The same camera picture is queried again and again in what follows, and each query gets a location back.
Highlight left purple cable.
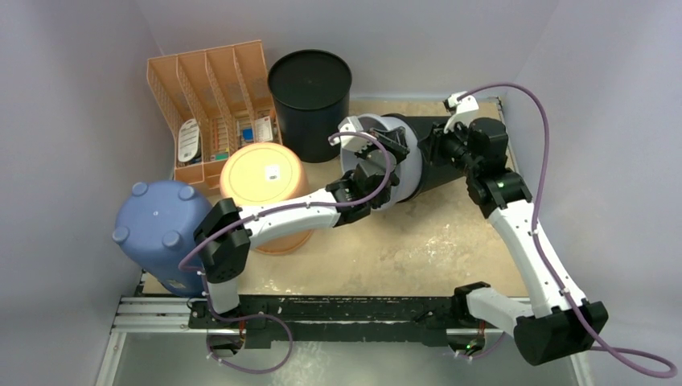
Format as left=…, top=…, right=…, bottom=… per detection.
left=178, top=130, right=396, bottom=373

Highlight aluminium frame rail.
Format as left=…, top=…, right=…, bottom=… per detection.
left=109, top=295, right=534, bottom=337

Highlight orange plastic file organizer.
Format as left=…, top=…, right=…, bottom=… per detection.
left=146, top=40, right=277, bottom=196

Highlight black ribbed bin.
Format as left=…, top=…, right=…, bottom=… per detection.
left=384, top=113, right=464, bottom=203

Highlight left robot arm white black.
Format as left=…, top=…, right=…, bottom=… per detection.
left=190, top=129, right=410, bottom=329

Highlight large blue plastic bucket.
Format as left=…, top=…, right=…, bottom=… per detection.
left=112, top=180, right=212, bottom=297

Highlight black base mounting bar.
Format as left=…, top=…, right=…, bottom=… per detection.
left=188, top=295, right=495, bottom=349

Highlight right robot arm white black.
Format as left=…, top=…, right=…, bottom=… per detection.
left=430, top=117, right=609, bottom=366

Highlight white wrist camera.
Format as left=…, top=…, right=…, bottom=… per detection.
left=330, top=116, right=372, bottom=153
left=443, top=92, right=479, bottom=133

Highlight dark navy cylindrical bin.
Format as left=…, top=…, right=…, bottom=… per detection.
left=268, top=49, right=352, bottom=163

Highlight white oval package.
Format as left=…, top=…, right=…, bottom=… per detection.
left=177, top=118, right=201, bottom=163

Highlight grey plastic bucket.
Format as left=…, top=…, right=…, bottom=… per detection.
left=333, top=113, right=423, bottom=211

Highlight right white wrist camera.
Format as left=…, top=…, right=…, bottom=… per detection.
left=443, top=92, right=479, bottom=133

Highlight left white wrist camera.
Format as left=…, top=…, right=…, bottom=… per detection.
left=330, top=116, right=372, bottom=153

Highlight small boxes in organizer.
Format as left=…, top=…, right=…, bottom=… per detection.
left=209, top=114, right=282, bottom=161

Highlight orange plastic bucket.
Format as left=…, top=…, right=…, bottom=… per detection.
left=219, top=142, right=315, bottom=255

